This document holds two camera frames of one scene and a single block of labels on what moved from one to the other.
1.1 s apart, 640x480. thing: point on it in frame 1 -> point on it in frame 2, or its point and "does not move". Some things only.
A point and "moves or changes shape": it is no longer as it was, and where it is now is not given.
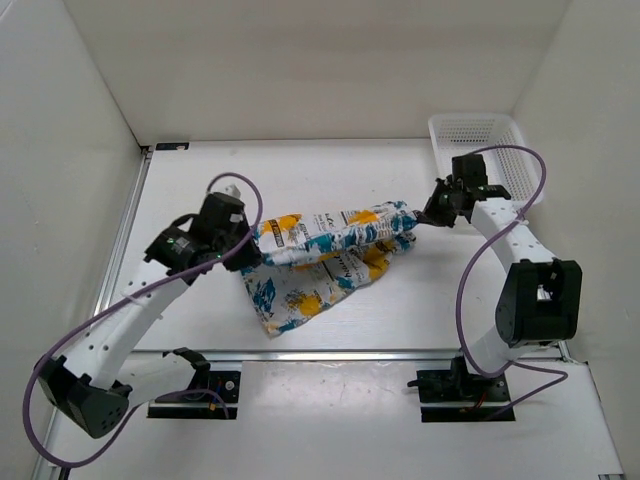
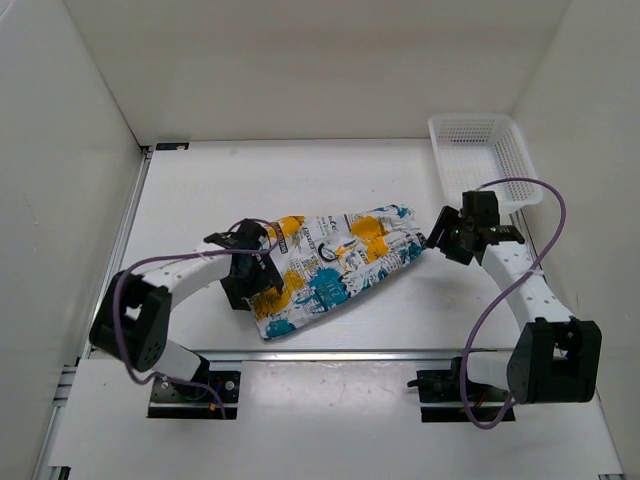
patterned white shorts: (307, 260) moves or changes shape
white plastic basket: (517, 171) does not move
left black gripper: (251, 256) -> (267, 279)
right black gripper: (431, 214) -> (444, 221)
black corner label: (172, 146) does not move
